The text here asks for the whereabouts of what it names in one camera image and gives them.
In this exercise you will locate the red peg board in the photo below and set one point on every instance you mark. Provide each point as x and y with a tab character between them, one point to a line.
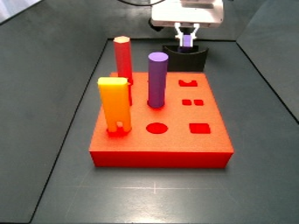
184	135

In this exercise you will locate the purple cylinder peg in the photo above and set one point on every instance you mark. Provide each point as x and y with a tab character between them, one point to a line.
158	64

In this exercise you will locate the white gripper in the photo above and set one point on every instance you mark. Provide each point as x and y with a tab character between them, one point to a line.
189	13

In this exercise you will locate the red hexagonal peg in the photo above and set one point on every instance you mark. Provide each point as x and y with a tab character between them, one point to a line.
122	44

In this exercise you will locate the black curved fixture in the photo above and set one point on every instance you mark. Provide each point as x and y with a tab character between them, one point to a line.
186	59

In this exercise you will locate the yellow slotted peg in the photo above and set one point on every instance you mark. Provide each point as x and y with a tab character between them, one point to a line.
114	95

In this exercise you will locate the purple rectangular block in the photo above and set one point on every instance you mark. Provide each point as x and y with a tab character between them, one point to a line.
186	43

